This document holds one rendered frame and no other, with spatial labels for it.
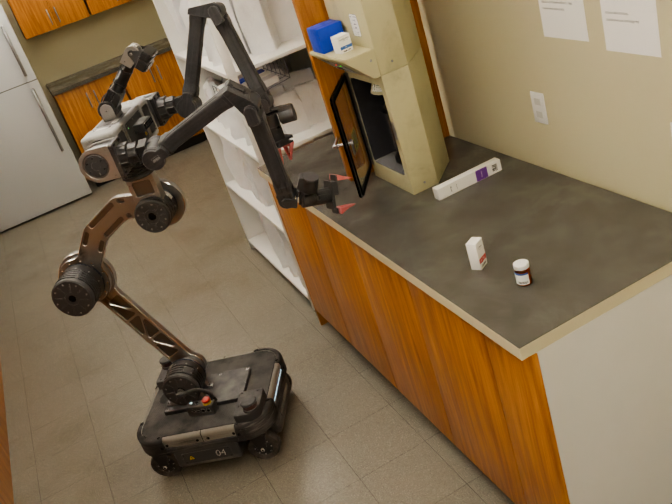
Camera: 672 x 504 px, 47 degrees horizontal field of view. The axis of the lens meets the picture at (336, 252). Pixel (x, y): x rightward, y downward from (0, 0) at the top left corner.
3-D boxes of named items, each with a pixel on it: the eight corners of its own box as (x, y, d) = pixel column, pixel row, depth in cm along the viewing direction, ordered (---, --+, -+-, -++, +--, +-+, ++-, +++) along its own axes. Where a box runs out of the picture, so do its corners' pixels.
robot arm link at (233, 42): (211, 8, 298) (203, 10, 288) (223, 1, 297) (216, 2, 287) (264, 109, 310) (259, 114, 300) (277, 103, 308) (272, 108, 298)
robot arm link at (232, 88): (236, 68, 249) (232, 83, 242) (264, 97, 256) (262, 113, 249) (142, 143, 268) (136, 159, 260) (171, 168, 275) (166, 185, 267)
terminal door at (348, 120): (372, 166, 316) (344, 72, 298) (362, 199, 290) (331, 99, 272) (370, 166, 316) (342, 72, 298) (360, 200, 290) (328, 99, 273)
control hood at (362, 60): (342, 66, 299) (335, 40, 294) (381, 76, 271) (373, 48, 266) (316, 77, 296) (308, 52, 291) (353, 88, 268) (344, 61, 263)
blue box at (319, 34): (336, 42, 292) (329, 18, 288) (347, 44, 283) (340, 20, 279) (313, 52, 289) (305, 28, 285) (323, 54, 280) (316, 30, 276)
